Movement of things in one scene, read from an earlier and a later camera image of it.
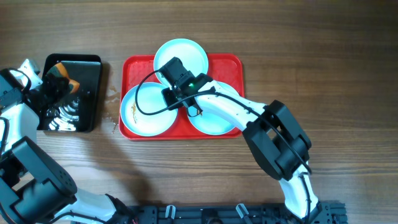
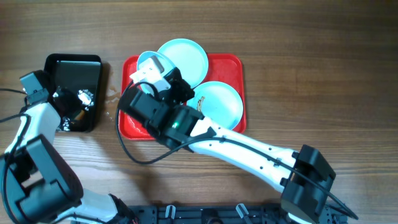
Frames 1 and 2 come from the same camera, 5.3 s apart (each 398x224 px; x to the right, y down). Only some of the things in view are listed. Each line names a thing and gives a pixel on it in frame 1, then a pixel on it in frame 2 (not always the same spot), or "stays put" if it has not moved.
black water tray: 79,112 stays put
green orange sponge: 59,70 -> 80,116
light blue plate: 150,99 -> 166,65
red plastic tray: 226,70 stays put
